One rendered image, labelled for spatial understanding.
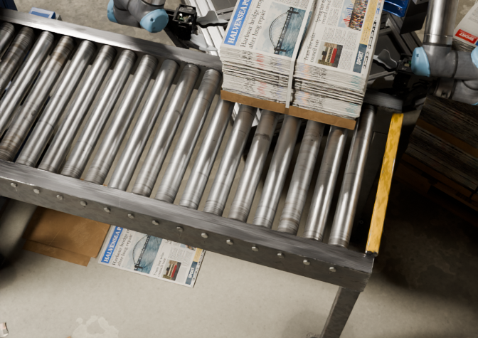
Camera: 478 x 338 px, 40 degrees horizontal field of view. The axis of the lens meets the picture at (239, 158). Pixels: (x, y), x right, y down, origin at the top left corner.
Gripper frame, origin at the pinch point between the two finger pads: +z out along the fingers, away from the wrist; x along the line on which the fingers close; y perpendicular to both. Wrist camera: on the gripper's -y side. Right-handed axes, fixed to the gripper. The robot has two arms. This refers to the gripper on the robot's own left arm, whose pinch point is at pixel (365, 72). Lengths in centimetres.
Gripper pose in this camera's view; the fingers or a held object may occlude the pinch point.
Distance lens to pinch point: 196.2
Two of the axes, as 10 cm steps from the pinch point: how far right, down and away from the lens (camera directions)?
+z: -9.6, -2.4, 1.4
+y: 0.1, -5.4, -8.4
